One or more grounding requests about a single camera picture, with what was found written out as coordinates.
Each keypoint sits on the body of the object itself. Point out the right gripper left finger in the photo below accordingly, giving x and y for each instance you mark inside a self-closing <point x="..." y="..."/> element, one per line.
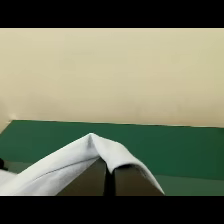
<point x="87" y="181"/>

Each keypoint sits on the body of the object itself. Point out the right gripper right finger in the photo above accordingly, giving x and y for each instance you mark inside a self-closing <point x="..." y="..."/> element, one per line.
<point x="133" y="182"/>

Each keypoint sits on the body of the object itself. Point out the white garment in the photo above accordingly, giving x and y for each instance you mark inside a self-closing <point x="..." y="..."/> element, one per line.
<point x="63" y="166"/>

